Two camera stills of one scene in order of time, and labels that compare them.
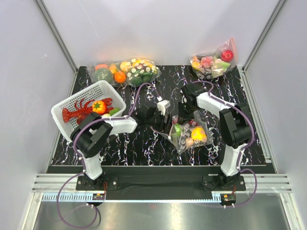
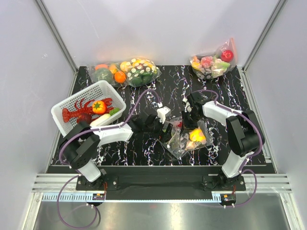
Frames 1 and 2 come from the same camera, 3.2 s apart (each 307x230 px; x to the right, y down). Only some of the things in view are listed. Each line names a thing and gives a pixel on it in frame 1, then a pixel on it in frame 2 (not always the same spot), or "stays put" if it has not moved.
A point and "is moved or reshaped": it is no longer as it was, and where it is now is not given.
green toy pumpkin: (103, 74) stays put
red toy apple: (227, 55) stays put
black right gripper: (181, 115) to (186, 125)
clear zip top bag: (186, 136) is moved or reshaped
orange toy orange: (120, 76) stays put
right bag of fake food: (223, 61) stays put
